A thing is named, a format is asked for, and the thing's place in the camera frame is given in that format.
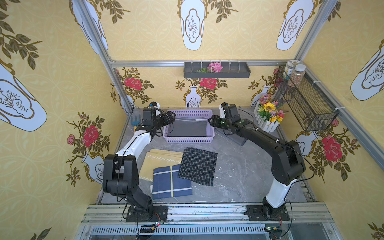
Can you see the tan zigzag pillowcase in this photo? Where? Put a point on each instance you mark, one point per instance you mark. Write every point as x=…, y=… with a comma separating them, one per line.
x=157, y=159

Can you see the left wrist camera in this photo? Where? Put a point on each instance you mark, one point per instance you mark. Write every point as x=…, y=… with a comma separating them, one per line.
x=155, y=105

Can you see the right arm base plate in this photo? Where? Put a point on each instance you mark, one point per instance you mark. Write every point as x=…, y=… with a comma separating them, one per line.
x=266, y=213

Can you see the purple perforated plastic basket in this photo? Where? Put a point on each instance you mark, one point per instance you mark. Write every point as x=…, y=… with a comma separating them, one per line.
x=189, y=113

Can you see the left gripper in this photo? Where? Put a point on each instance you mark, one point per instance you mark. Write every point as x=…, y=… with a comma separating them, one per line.
x=167, y=117

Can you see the glass jar white lid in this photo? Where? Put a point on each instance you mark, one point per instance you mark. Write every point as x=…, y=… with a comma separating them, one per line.
x=290, y=66

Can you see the blue yellow garden fork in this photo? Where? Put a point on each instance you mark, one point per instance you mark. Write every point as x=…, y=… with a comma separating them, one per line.
x=135, y=121

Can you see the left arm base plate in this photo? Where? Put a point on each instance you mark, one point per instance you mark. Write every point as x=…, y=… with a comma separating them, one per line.
x=156, y=213

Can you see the grey wall shelf tray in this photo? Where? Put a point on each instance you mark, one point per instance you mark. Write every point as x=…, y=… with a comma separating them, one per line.
x=231, y=69

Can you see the black wire mesh basket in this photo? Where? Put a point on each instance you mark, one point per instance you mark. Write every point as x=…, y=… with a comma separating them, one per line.
x=311, y=107

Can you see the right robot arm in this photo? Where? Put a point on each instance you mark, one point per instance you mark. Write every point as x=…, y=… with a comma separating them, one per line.
x=287, y=162

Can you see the glass jar with beans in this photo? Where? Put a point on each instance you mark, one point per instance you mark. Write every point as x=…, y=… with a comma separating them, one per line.
x=297, y=75

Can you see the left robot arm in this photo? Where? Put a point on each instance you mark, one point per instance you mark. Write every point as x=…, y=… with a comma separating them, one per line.
x=121, y=175

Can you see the white picket flower planter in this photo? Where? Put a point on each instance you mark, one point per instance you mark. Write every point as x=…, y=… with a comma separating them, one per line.
x=269, y=113

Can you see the black white grid pillowcase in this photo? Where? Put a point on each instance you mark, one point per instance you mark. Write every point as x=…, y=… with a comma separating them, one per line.
x=198, y=166

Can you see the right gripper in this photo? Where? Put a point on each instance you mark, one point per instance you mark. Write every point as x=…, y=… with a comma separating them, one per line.
x=216, y=120

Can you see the pink artificial flower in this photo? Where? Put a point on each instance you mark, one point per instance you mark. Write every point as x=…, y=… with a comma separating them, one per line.
x=215, y=67

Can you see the navy blue striped pillowcase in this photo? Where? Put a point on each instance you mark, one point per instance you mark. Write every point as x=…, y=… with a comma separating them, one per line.
x=167, y=184

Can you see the plain grey pillowcase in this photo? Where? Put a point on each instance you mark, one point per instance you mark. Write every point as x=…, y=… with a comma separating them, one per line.
x=190, y=128

